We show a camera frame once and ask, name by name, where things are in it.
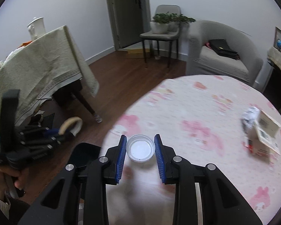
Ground pink floral tablecloth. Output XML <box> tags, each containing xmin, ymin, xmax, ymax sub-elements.
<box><xmin>103</xmin><ymin>75</ymin><xmax>281</xmax><ymax>224</ymax></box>

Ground dark teal trash bin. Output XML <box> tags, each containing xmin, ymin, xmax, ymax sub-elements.
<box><xmin>67</xmin><ymin>143</ymin><xmax>101</xmax><ymax>168</ymax></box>

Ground potted green plant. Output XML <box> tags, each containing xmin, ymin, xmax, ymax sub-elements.
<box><xmin>150</xmin><ymin>12</ymin><xmax>196</xmax><ymax>34</ymax></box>

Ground grey chair black legs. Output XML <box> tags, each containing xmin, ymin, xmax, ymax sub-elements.
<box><xmin>140</xmin><ymin>5</ymin><xmax>182</xmax><ymax>69</ymax></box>

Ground person's left hand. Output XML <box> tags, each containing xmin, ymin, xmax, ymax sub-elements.
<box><xmin>0</xmin><ymin>165</ymin><xmax>30</xmax><ymax>200</ymax></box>

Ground grey door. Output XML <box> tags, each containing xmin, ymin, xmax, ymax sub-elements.
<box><xmin>106</xmin><ymin>0</ymin><xmax>151</xmax><ymax>50</ymax></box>

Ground white paper ball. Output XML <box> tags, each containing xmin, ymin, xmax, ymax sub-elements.
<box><xmin>241</xmin><ymin>106</ymin><xmax>261</xmax><ymax>136</ymax></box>

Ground beige patterned tablecloth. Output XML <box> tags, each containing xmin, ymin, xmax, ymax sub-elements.
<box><xmin>0</xmin><ymin>25</ymin><xmax>99</xmax><ymax>126</ymax></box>

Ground framed globe picture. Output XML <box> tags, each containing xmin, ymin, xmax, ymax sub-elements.
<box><xmin>274</xmin><ymin>27</ymin><xmax>281</xmax><ymax>52</ymax></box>

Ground small cardboard carton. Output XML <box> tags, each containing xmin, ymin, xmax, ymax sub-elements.
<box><xmin>246</xmin><ymin>110</ymin><xmax>281</xmax><ymax>156</ymax></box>

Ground black dining table leg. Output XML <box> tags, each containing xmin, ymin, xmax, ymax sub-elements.
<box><xmin>73</xmin><ymin>92</ymin><xmax>102</xmax><ymax>123</ymax></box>

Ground grey sofa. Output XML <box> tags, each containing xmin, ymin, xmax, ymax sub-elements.
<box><xmin>186</xmin><ymin>20</ymin><xmax>263</xmax><ymax>86</ymax></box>

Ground black bag on sofa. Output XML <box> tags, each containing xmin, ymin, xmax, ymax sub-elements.
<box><xmin>209</xmin><ymin>39</ymin><xmax>240</xmax><ymax>60</ymax></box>

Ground white plastic jar lid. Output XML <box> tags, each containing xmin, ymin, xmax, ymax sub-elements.
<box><xmin>126</xmin><ymin>134</ymin><xmax>155</xmax><ymax>163</ymax></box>

